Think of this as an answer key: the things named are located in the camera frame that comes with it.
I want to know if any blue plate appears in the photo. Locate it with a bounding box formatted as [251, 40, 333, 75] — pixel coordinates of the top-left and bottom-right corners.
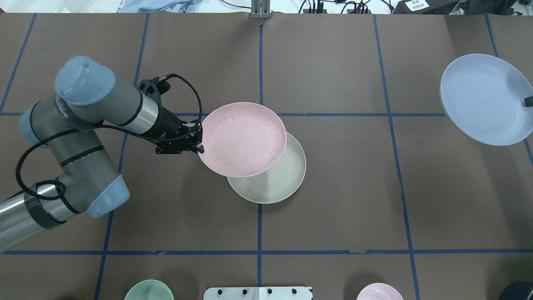
[440, 54, 533, 146]

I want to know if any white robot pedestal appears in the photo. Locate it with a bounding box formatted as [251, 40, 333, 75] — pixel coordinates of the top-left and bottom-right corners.
[203, 286, 314, 300]

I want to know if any pink plate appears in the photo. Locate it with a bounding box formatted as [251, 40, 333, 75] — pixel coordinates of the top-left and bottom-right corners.
[198, 102, 287, 178]

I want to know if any pink bowl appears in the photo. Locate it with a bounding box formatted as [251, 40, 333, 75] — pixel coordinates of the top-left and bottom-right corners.
[356, 282, 403, 300]

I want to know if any aluminium frame post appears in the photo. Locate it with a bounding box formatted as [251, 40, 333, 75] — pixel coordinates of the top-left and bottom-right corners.
[251, 0, 271, 19]

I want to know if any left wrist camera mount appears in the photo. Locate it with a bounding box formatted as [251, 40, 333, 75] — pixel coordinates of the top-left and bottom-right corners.
[137, 77, 171, 101]

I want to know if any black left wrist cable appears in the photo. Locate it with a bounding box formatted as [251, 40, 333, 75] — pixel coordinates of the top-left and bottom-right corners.
[16, 74, 204, 215]

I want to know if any cream plate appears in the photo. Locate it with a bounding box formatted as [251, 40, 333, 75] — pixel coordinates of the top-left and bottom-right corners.
[227, 132, 307, 204]

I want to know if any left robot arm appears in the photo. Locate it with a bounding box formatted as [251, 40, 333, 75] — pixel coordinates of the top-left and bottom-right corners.
[1, 56, 204, 252]

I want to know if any dark blue lidded saucepan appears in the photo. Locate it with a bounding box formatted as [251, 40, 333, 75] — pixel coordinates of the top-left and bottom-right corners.
[498, 281, 533, 300]

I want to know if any blue cloth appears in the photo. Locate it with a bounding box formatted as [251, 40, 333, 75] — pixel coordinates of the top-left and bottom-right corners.
[118, 0, 200, 13]

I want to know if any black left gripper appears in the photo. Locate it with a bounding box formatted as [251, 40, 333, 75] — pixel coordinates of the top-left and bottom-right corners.
[151, 107, 205, 155]

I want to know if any green bowl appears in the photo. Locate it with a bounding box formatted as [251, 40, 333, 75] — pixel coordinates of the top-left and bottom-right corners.
[124, 280, 175, 300]

